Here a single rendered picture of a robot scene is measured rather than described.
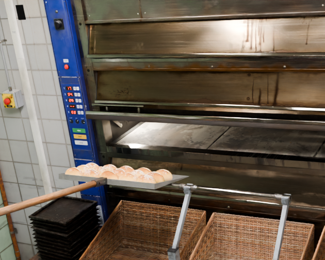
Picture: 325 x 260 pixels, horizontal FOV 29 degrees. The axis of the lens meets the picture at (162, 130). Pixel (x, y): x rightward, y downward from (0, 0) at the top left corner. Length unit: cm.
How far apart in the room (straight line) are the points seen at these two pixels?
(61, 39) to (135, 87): 50
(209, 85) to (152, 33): 40
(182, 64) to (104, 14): 51
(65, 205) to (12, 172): 60
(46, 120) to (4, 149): 45
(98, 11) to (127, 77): 38
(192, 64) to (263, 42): 41
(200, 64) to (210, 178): 63
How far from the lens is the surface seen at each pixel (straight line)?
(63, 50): 354
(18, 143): 405
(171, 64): 323
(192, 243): 334
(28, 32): 370
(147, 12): 324
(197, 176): 341
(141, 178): 293
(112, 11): 335
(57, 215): 363
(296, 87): 302
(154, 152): 347
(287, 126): 293
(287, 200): 281
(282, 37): 297
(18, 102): 385
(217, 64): 312
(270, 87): 306
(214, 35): 309
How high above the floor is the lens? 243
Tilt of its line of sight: 20 degrees down
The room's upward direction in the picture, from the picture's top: 8 degrees counter-clockwise
